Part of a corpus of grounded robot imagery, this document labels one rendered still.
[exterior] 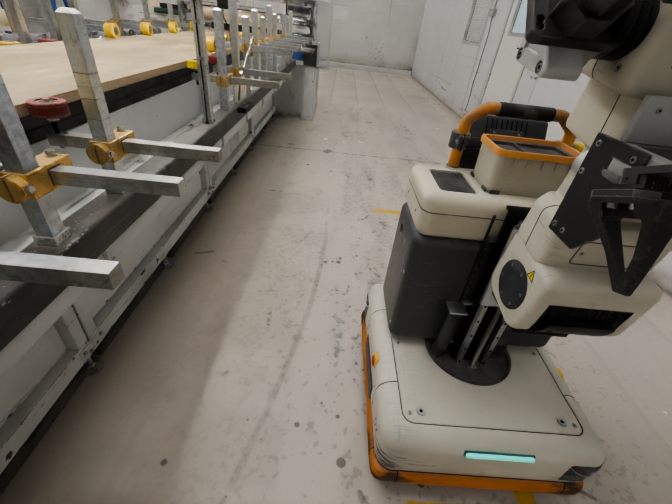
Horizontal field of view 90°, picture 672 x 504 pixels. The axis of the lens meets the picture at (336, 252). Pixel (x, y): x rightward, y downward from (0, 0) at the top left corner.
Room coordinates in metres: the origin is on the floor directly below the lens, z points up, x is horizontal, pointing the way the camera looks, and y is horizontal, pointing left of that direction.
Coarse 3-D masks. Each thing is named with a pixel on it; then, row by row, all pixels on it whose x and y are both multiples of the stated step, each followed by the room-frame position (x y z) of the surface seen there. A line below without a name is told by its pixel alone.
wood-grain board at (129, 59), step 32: (192, 32) 3.66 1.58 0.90; (224, 32) 4.19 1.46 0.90; (0, 64) 1.23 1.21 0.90; (32, 64) 1.29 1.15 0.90; (64, 64) 1.36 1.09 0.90; (96, 64) 1.44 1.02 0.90; (128, 64) 1.53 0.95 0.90; (160, 64) 1.63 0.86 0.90; (32, 96) 0.89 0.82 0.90; (64, 96) 0.96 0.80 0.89
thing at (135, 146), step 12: (72, 132) 0.86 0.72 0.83; (60, 144) 0.83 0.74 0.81; (72, 144) 0.83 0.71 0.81; (84, 144) 0.83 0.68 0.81; (132, 144) 0.84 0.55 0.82; (144, 144) 0.84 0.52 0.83; (156, 144) 0.84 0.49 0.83; (168, 144) 0.85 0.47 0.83; (180, 144) 0.87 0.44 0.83; (168, 156) 0.84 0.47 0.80; (180, 156) 0.84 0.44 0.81; (192, 156) 0.84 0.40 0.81; (204, 156) 0.85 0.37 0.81; (216, 156) 0.85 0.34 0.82
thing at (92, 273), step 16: (0, 256) 0.36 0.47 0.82; (16, 256) 0.36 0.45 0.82; (32, 256) 0.36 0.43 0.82; (48, 256) 0.37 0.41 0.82; (0, 272) 0.34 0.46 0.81; (16, 272) 0.34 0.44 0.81; (32, 272) 0.34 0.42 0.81; (48, 272) 0.34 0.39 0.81; (64, 272) 0.35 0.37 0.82; (80, 272) 0.35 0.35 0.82; (96, 272) 0.35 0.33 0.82; (112, 272) 0.36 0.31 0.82; (112, 288) 0.35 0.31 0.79
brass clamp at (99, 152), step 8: (120, 136) 0.84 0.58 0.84; (128, 136) 0.87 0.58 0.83; (96, 144) 0.77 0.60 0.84; (104, 144) 0.78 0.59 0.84; (112, 144) 0.80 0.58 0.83; (120, 144) 0.83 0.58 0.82; (88, 152) 0.76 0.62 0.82; (96, 152) 0.77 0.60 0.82; (104, 152) 0.77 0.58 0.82; (112, 152) 0.78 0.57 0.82; (120, 152) 0.82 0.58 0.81; (96, 160) 0.76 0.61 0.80; (104, 160) 0.77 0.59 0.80; (112, 160) 0.79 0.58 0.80
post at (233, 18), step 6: (228, 0) 2.04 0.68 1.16; (234, 0) 2.04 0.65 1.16; (228, 6) 2.04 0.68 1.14; (234, 6) 2.04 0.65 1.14; (234, 12) 2.04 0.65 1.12; (234, 18) 2.04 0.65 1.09; (234, 24) 2.04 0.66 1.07; (234, 30) 2.04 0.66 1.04; (234, 36) 2.04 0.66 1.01; (234, 42) 2.04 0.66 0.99; (234, 48) 2.04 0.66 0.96; (234, 54) 2.04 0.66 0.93; (234, 60) 2.04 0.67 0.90; (234, 66) 2.04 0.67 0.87; (234, 84) 2.04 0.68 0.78
